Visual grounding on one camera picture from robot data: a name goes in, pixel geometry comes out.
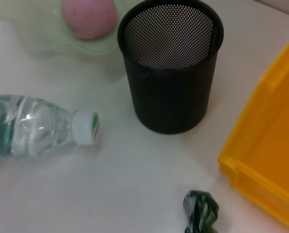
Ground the green plastic wrapper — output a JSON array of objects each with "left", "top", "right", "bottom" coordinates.
[{"left": 182, "top": 190, "right": 220, "bottom": 233}]

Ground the clear green-label water bottle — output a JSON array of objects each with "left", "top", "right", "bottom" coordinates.
[{"left": 0, "top": 94, "right": 101, "bottom": 160}]

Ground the pink toy peach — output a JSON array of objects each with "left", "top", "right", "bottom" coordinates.
[{"left": 61, "top": 0, "right": 118, "bottom": 40}]

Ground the black mesh pen holder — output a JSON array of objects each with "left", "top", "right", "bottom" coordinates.
[{"left": 117, "top": 0, "right": 225, "bottom": 134}]

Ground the translucent green fruit plate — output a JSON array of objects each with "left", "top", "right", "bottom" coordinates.
[{"left": 0, "top": 0, "right": 126, "bottom": 59}]

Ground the yellow plastic bin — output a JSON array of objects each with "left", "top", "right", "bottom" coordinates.
[{"left": 217, "top": 30, "right": 289, "bottom": 233}]

